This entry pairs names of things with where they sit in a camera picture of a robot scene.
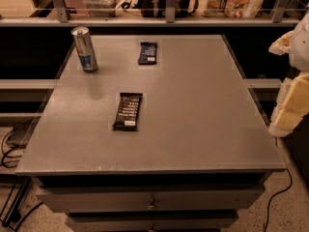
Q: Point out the grey drawer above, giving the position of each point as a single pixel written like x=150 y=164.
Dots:
x=98 y=200
x=147 y=222

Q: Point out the black backpack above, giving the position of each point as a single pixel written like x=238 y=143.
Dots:
x=157 y=8

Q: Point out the lower grey drawer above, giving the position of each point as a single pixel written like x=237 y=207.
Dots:
x=147 y=222

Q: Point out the metal shelf rail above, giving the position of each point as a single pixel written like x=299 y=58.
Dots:
x=74 y=13

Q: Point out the upper grey drawer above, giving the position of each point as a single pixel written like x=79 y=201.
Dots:
x=98 y=200

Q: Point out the black rxbar chocolate bar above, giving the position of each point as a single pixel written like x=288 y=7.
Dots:
x=127 y=112

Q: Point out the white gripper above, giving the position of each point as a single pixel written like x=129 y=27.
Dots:
x=300 y=47

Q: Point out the grey drawer cabinet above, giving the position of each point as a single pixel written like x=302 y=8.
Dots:
x=198 y=125

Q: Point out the silver blue energy drink can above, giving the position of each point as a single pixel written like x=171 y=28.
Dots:
x=85 y=50

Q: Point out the dark blue snack bar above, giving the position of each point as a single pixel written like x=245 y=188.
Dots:
x=147 y=53

